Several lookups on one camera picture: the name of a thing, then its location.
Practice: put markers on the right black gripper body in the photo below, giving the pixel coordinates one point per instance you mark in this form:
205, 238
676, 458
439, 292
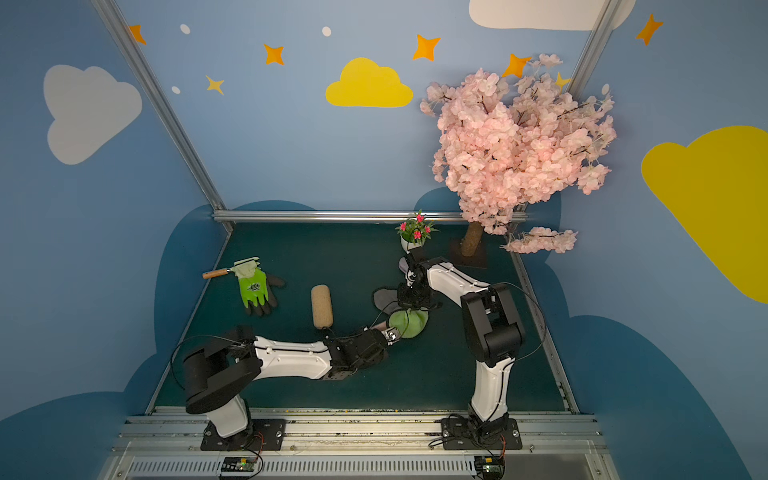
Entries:
411, 301

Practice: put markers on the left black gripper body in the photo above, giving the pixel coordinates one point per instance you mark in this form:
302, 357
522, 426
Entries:
381, 335

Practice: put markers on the grey green microfibre cloth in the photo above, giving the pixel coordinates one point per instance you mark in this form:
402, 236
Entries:
408, 322

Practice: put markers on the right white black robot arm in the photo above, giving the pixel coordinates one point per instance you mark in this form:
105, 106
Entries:
493, 329

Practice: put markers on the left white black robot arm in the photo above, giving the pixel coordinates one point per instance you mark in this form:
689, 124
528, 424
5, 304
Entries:
215, 374

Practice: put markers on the beige cork eyeglass case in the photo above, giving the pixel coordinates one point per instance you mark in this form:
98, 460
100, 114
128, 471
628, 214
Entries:
321, 306

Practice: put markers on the small potted pink flowers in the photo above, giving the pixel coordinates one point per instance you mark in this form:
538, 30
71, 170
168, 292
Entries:
415, 231

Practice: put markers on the green black work glove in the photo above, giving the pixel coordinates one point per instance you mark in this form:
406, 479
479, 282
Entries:
257, 293

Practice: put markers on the pink cherry blossom tree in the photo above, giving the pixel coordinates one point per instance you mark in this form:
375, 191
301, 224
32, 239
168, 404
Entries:
506, 146

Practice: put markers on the right green circuit board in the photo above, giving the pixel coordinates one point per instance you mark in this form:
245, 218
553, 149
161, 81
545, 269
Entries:
488, 468

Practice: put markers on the aluminium front rail frame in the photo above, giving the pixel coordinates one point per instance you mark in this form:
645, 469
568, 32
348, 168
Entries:
358, 444

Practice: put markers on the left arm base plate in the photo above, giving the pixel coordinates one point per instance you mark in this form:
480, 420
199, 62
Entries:
259, 435

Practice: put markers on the wooden handled garden trowel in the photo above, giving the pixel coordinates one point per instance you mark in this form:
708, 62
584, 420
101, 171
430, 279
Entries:
245, 268

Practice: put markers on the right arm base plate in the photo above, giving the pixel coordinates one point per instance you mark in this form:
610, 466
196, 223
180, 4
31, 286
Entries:
464, 433

